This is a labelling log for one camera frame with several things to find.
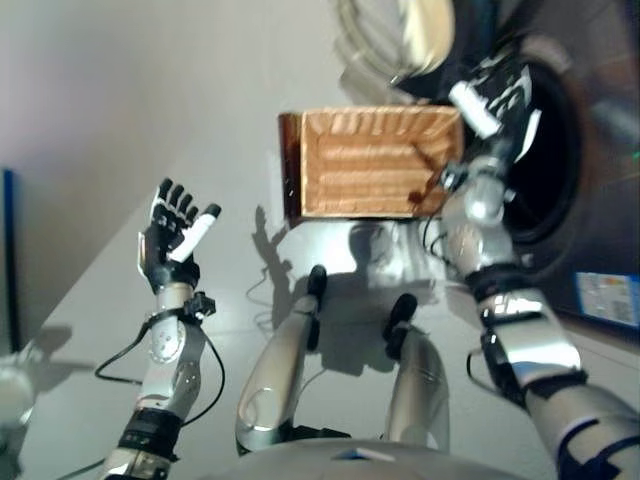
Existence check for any round glass washer door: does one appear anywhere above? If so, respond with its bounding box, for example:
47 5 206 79
332 0 457 90

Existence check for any dark grey washing machine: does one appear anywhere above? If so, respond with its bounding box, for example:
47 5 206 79
389 0 640 327

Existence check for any silver left robot leg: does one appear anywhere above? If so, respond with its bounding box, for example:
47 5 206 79
234 265 329 457

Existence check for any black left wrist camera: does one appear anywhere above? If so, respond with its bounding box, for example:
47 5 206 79
181 291 218 322

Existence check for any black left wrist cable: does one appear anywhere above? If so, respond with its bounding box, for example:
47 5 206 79
93 309 226 427

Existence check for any large rectangular wicker basket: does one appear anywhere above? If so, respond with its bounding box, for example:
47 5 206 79
298 104 467 221

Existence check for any thin grey floor cable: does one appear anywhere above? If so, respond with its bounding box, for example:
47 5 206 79
246 264 282 332

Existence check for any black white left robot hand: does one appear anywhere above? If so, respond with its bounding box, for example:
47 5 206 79
137 177 223 294

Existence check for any glossy brown stool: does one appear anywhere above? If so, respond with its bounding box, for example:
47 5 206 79
277 110 307 227

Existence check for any grey robot torso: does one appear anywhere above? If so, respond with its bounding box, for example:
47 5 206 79
214 437 562 480

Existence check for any silver robot leg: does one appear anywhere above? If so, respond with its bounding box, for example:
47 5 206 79
234 265 329 457
382 293 452 454

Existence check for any blue energy label sticker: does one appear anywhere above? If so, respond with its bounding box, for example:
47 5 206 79
573 271 640 327

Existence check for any silver right robot leg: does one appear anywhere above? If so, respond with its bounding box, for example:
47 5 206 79
382 293 452 454

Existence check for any white rounded object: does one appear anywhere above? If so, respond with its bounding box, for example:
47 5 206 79
0 344 39 432

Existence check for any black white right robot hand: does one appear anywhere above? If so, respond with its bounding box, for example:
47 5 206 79
447 62 544 164

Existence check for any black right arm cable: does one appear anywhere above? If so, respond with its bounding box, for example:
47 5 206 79
466 348 527 407

